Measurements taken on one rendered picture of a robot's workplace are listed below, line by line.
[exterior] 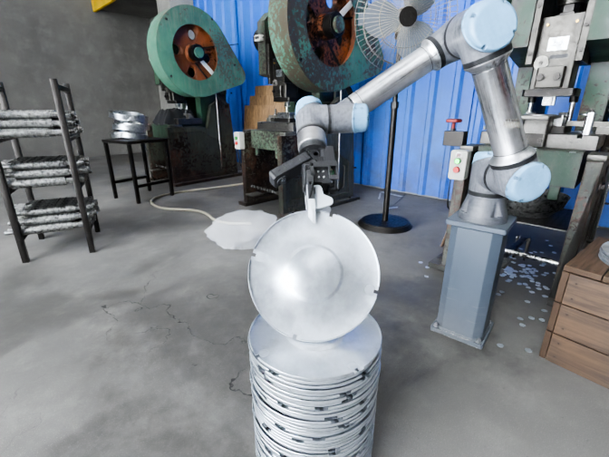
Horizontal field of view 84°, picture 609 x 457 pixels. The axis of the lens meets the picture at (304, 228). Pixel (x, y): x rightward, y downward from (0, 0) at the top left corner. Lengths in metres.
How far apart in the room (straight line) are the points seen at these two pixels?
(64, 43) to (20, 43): 0.58
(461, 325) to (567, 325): 0.31
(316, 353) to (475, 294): 0.75
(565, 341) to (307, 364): 0.95
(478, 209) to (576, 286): 0.36
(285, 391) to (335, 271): 0.26
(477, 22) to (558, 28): 0.97
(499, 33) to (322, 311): 0.77
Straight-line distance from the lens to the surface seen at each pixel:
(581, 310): 1.38
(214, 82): 4.03
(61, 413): 1.28
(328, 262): 0.75
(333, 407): 0.73
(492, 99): 1.06
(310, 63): 2.45
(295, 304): 0.75
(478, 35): 1.00
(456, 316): 1.40
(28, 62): 7.07
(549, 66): 1.93
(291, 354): 0.73
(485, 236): 1.25
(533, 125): 1.83
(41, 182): 2.33
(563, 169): 1.76
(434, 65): 1.14
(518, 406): 1.26
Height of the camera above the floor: 0.81
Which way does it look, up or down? 20 degrees down
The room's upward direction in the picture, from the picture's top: straight up
